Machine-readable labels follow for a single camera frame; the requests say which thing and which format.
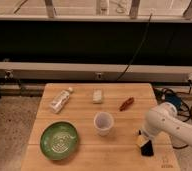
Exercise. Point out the white plastic bottle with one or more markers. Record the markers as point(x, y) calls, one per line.
point(60, 100)

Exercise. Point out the brown sausage toy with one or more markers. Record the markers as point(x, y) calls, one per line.
point(126, 104)

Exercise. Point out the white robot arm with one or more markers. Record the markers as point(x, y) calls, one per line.
point(163, 117)

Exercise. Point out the white sponge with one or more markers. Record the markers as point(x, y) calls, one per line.
point(97, 96)

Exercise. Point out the green ceramic plate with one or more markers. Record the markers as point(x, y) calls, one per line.
point(59, 140)

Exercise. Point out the wall power outlet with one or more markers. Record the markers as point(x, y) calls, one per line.
point(99, 76)

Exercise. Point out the blue power adapter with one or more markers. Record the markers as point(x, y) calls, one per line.
point(173, 99)

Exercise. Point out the white plastic cup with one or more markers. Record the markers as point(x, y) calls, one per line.
point(103, 123)

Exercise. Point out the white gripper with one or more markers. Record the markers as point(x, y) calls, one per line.
point(141, 140)

